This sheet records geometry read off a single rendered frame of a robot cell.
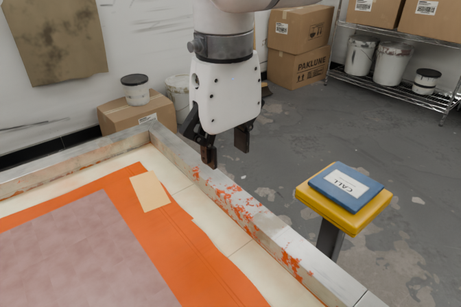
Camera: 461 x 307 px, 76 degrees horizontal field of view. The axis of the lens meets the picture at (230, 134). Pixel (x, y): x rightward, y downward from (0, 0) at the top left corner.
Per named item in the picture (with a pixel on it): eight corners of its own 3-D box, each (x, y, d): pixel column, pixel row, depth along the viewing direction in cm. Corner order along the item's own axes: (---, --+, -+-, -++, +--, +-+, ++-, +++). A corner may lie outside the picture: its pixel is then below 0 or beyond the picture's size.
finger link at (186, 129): (174, 119, 37) (190, 148, 41) (219, 86, 40) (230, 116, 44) (169, 116, 38) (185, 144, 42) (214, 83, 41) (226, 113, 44)
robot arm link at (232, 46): (208, 41, 32) (208, 66, 33) (266, 29, 37) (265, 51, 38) (172, 29, 37) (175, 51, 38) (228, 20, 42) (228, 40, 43)
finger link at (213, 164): (197, 139, 40) (200, 177, 43) (216, 131, 41) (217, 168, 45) (184, 129, 42) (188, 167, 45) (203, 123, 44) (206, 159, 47)
